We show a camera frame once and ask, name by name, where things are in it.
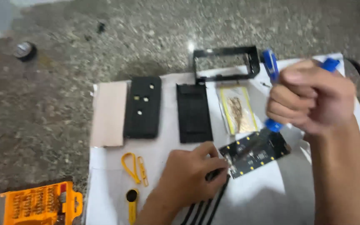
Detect person's right hand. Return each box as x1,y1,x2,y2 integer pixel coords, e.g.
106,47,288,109
266,59,358,135

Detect person's left hand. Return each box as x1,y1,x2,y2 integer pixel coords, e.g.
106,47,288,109
156,141,231,209

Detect black circuit board with LEDs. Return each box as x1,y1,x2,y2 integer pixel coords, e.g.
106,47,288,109
219,131,292,179

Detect clear bag with yellow edges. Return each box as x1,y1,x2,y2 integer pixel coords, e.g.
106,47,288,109
218,86,259,136

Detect black ribbed cover plate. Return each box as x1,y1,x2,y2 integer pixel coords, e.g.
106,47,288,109
176,82,214,144

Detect white paper sheet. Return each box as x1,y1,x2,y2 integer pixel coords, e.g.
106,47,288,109
86,52,360,225

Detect small yellow pry tool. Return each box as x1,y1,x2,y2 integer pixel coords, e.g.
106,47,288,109
137,156,149,187

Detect yellow plastic tweezers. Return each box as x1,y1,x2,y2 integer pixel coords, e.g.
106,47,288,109
121,152,142,184

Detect black case with screw posts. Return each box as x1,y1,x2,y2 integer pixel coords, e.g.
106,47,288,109
123,76,162,140

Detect yellow tool with black disc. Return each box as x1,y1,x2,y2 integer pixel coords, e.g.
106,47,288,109
126,188,139,225

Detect beige cardboard piece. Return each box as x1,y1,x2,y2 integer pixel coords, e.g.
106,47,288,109
90,81,128,148

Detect orange screwdriver bit case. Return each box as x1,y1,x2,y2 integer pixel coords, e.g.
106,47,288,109
0,181,84,225

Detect black round cap with silver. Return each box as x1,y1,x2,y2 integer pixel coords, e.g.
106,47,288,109
13,41,38,62

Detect bundle of black wires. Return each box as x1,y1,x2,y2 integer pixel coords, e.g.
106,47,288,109
180,170,231,225

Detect black rectangular plastic frame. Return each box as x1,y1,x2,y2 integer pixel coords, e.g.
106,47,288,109
193,46,261,84

